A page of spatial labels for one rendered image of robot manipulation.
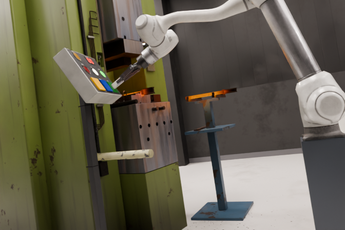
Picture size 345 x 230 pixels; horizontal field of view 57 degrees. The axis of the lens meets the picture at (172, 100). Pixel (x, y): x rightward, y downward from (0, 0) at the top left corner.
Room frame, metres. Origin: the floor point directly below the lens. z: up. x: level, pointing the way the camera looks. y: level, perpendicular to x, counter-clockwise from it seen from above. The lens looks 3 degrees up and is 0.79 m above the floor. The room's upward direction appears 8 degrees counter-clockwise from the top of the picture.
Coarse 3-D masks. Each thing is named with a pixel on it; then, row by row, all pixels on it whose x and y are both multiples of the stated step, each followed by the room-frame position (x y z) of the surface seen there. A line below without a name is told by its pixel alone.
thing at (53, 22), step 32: (32, 0) 2.10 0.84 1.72; (64, 0) 1.91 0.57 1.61; (32, 32) 2.12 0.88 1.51; (64, 32) 1.93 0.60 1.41; (96, 32) 2.08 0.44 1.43; (32, 64) 2.15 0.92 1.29; (64, 96) 1.98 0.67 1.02; (64, 128) 2.00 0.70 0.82; (64, 160) 2.02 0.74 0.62; (64, 192) 2.05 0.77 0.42; (64, 224) 2.07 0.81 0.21
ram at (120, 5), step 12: (108, 0) 2.07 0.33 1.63; (120, 0) 2.10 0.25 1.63; (132, 0) 2.21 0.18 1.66; (108, 12) 2.07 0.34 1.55; (120, 12) 2.09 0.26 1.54; (132, 12) 2.20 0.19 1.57; (108, 24) 2.08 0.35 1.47; (120, 24) 2.08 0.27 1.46; (132, 24) 2.18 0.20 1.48; (108, 36) 2.09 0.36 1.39; (120, 36) 2.06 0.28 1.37; (132, 36) 2.17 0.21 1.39
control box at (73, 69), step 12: (60, 60) 1.49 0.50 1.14; (72, 60) 1.48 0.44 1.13; (84, 60) 1.63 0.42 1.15; (72, 72) 1.48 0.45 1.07; (84, 72) 1.49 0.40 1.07; (72, 84) 1.49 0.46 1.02; (84, 84) 1.48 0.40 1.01; (84, 96) 1.48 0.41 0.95; (96, 96) 1.49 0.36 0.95; (108, 96) 1.63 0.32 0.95; (120, 96) 1.78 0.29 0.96
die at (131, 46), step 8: (120, 40) 2.10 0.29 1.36; (128, 40) 2.13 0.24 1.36; (104, 48) 2.19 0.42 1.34; (112, 48) 2.15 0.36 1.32; (120, 48) 2.11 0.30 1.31; (128, 48) 2.12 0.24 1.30; (136, 48) 2.18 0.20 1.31; (104, 56) 2.20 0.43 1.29; (112, 56) 2.16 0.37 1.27; (120, 56) 2.20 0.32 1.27; (128, 56) 2.24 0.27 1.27; (136, 56) 2.27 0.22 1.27
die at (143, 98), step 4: (140, 92) 2.17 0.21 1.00; (124, 96) 2.18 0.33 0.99; (128, 96) 2.10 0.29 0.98; (132, 96) 2.10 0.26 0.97; (136, 96) 2.13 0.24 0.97; (140, 96) 2.16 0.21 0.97; (144, 96) 2.20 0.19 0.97; (148, 96) 2.23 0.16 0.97; (120, 100) 2.14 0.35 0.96; (124, 100) 2.12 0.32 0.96; (128, 100) 2.10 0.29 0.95; (140, 100) 2.16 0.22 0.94; (144, 100) 2.19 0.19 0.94; (148, 100) 2.23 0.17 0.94
